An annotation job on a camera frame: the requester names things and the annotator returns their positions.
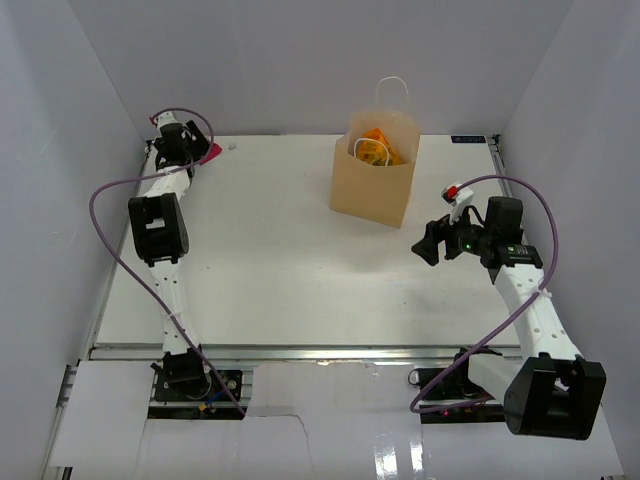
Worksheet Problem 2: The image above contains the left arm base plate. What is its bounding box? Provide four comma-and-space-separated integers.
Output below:
148, 367, 245, 421

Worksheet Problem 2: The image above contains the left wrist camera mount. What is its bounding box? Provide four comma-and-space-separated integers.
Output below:
149, 111, 178, 129

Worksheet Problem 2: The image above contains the pink snack packet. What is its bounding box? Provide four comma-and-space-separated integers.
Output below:
201, 143, 222, 165

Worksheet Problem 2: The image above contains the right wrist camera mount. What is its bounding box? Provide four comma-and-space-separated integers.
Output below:
441, 184, 474, 225

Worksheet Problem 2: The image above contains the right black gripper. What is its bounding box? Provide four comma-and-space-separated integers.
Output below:
412, 201, 494, 266

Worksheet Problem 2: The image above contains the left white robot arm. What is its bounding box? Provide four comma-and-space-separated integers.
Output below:
128, 111, 212, 400

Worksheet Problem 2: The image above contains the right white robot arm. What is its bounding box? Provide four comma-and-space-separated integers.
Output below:
412, 187, 606, 441

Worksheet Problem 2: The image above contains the yellow mango snack pouch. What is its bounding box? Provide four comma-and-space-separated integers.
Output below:
353, 128, 403, 166

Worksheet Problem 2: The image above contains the brown paper bag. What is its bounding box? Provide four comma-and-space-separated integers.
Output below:
328, 75, 422, 230

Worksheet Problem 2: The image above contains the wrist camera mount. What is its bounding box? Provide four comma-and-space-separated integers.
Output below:
149, 111, 178, 129
441, 184, 474, 225

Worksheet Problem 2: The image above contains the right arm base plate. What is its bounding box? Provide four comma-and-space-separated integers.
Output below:
420, 368, 504, 425

